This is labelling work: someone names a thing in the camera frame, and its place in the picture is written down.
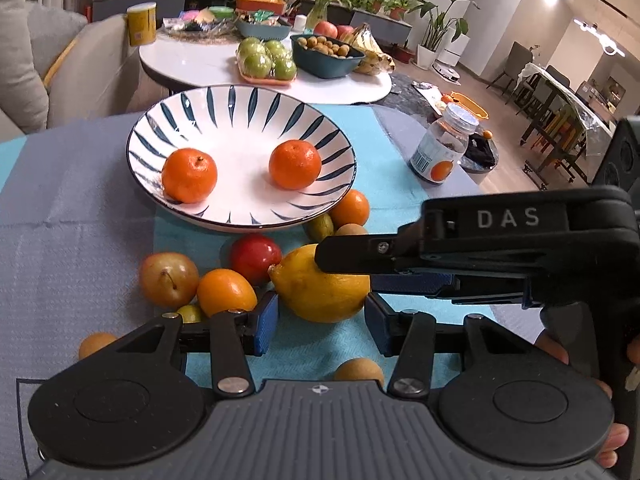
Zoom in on yellow lemon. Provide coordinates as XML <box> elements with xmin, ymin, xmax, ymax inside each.
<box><xmin>268</xmin><ymin>243</ymin><xmax>372</xmax><ymax>324</ymax></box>

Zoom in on tangerine with stem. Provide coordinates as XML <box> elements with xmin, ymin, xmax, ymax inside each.
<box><xmin>161</xmin><ymin>147</ymin><xmax>219</xmax><ymax>205</ymax></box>

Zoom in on orange box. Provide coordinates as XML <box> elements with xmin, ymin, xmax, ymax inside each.
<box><xmin>236</xmin><ymin>0</ymin><xmax>286</xmax><ymax>13</ymax></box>

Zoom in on dark marble table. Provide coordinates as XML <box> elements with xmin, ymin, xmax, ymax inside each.
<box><xmin>385</xmin><ymin>72</ymin><xmax>498</xmax><ymax>173</ymax></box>

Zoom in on white round table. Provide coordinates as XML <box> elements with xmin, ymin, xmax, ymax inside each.
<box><xmin>139</xmin><ymin>27</ymin><xmax>393</xmax><ymax>106</ymax></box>

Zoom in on bunch of bananas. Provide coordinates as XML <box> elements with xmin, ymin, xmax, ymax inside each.
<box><xmin>345</xmin><ymin>24</ymin><xmax>396</xmax><ymax>76</ymax></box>

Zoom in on beige sofa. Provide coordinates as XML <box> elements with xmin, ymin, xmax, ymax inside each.
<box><xmin>0</xmin><ymin>0</ymin><xmax>146</xmax><ymax>136</ymax></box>

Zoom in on teal snack bowl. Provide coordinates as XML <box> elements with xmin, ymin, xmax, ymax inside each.
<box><xmin>235</xmin><ymin>14</ymin><xmax>293</xmax><ymax>41</ymax></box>

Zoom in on heap of longans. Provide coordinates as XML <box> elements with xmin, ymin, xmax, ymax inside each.
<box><xmin>297</xmin><ymin>34</ymin><xmax>351</xmax><ymax>58</ymax></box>

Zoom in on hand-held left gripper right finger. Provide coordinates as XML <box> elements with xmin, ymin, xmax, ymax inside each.
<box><xmin>364</xmin><ymin>292</ymin><xmax>532</xmax><ymax>401</ymax></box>

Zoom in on person's right hand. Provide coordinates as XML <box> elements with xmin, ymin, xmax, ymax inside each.
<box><xmin>534</xmin><ymin>332</ymin><xmax>631</xmax><ymax>470</ymax></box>

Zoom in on orange tray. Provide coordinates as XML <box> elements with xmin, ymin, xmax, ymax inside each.
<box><xmin>440</xmin><ymin>91</ymin><xmax>488</xmax><ymax>121</ymax></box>

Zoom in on yellow can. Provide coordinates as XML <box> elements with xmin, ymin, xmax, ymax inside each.
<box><xmin>126</xmin><ymin>2</ymin><xmax>160</xmax><ymax>47</ymax></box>

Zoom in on round tangerine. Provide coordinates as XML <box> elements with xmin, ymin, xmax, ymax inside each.
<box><xmin>268</xmin><ymin>140</ymin><xmax>322</xmax><ymax>191</ymax></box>

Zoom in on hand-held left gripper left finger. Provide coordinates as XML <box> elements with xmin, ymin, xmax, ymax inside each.
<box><xmin>107</xmin><ymin>291</ymin><xmax>280</xmax><ymax>400</ymax></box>

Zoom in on oval orange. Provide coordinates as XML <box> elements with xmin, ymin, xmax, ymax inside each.
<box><xmin>196</xmin><ymin>268</ymin><xmax>258</xmax><ymax>318</ymax></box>

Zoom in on glass jar with orange label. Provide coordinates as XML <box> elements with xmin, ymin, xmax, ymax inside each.
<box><xmin>409</xmin><ymin>102</ymin><xmax>482</xmax><ymax>184</ymax></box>

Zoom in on teal cloth mat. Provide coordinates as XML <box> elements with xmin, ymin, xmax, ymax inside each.
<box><xmin>152</xmin><ymin>102</ymin><xmax>496</xmax><ymax>391</ymax></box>

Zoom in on round orange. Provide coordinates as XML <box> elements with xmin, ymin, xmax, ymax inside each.
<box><xmin>327</xmin><ymin>189</ymin><xmax>371</xmax><ymax>231</ymax></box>

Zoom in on dining table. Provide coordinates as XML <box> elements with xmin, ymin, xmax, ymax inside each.
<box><xmin>517</xmin><ymin>62</ymin><xmax>617</xmax><ymax>177</ymax></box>

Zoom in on blue striped white plate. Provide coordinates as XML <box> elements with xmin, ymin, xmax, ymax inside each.
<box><xmin>126</xmin><ymin>86</ymin><xmax>358</xmax><ymax>233</ymax></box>

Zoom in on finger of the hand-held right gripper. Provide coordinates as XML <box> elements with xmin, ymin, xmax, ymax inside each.
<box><xmin>314</xmin><ymin>222</ymin><xmax>432</xmax><ymax>277</ymax></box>
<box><xmin>369</xmin><ymin>272</ymin><xmax>457</xmax><ymax>302</ymax></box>

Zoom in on grey dining chair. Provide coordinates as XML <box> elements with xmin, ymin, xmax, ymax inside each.
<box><xmin>487</xmin><ymin>42</ymin><xmax>536</xmax><ymax>106</ymax></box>

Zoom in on glass plate with snacks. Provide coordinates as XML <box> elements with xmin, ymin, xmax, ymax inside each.
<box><xmin>162</xmin><ymin>16</ymin><xmax>241</xmax><ymax>43</ymax></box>

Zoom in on ring ceiling lamp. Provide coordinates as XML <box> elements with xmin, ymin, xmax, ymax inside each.
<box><xmin>574</xmin><ymin>17</ymin><xmax>627</xmax><ymax>57</ymax></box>

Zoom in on yellow red plum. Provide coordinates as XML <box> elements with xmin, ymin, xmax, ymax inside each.
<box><xmin>138</xmin><ymin>252</ymin><xmax>200</xmax><ymax>309</ymax></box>

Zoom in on tray of green apples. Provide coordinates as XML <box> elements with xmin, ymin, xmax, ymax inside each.
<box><xmin>235</xmin><ymin>37</ymin><xmax>298</xmax><ymax>86</ymax></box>

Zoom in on tall plant in white pot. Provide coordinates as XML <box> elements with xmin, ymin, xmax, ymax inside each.
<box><xmin>410</xmin><ymin>0</ymin><xmax>481</xmax><ymax>68</ymax></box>

